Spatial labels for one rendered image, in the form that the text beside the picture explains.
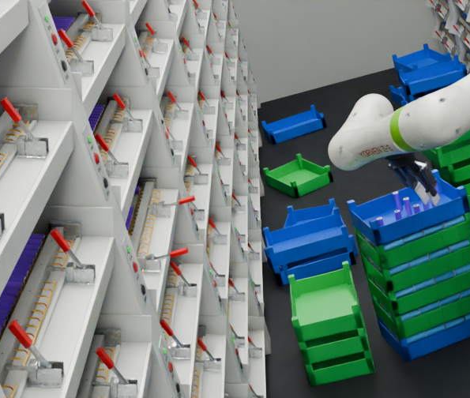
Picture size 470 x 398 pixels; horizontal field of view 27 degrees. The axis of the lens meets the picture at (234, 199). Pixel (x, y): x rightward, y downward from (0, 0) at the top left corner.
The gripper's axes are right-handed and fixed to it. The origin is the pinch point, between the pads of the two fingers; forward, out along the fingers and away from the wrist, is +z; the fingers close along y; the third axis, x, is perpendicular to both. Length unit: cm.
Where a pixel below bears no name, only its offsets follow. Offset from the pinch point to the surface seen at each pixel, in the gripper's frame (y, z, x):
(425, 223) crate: -0.5, 4.7, 7.2
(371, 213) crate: 21.0, 5.4, 5.4
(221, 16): 202, 28, -116
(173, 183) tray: 5, -72, 56
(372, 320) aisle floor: 33, 43, 22
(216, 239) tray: 44, -22, 40
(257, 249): 98, 40, 5
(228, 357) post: 5, -29, 76
